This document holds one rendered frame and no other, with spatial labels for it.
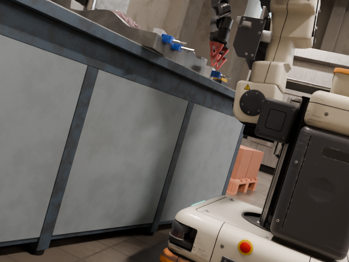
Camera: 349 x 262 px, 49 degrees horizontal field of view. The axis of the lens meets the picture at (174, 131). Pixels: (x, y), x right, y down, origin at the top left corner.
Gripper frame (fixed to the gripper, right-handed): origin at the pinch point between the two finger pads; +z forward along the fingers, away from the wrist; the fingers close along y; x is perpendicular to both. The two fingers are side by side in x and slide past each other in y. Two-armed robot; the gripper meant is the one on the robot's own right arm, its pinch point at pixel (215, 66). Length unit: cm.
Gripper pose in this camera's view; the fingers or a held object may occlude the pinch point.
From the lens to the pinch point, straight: 227.9
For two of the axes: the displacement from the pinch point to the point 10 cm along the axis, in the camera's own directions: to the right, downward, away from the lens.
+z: -2.8, 9.6, 0.6
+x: 8.5, 2.7, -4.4
